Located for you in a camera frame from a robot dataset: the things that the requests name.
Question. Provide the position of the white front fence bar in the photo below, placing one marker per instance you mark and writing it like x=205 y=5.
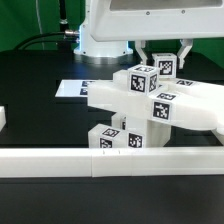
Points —
x=73 y=162

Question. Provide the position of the white chair back frame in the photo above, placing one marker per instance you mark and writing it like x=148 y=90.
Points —
x=178 y=102

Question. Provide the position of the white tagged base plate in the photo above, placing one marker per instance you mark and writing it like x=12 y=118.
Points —
x=79 y=88

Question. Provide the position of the white chair seat part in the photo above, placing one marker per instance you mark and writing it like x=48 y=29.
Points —
x=147 y=133

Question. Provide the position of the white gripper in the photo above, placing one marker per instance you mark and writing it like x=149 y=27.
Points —
x=131 y=20

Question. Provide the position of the white side block left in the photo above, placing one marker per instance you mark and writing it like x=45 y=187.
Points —
x=2 y=117

